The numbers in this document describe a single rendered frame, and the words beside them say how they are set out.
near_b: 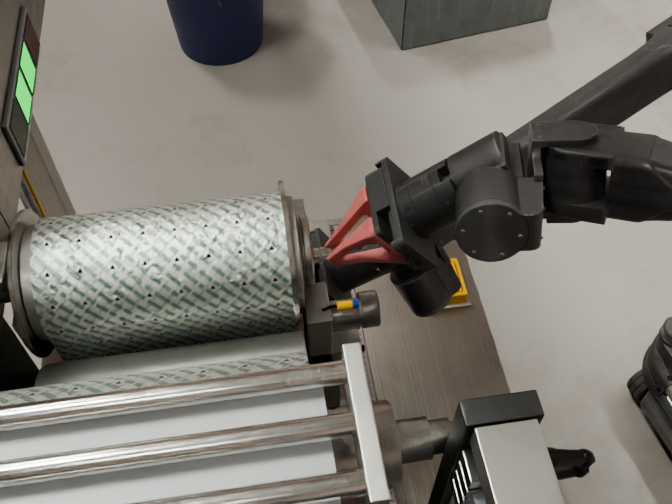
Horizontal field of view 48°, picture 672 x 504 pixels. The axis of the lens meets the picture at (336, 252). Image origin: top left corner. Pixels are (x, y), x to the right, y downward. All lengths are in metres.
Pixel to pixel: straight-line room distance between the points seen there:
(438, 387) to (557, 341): 1.18
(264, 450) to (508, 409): 0.15
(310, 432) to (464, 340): 0.70
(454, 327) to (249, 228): 0.51
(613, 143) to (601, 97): 0.26
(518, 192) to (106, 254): 0.37
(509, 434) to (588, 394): 1.71
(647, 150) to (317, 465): 0.38
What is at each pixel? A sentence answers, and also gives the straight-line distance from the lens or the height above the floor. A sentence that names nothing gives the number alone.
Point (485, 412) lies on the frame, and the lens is 0.48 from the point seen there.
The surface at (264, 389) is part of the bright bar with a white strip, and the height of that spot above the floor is 1.45.
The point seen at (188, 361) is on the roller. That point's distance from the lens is 0.73.
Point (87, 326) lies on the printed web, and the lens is 0.75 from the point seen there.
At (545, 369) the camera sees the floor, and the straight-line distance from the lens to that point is 2.19.
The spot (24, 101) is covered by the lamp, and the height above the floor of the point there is 1.18.
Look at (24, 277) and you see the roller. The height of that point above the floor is 1.30.
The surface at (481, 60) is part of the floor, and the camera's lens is 3.02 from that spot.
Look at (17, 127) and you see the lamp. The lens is 1.05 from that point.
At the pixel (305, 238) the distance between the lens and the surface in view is 0.73.
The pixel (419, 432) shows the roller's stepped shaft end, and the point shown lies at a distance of 0.56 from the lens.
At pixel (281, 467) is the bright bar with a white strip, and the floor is 1.44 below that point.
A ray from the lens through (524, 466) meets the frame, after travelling 0.47.
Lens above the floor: 1.87
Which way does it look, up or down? 53 degrees down
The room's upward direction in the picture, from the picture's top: straight up
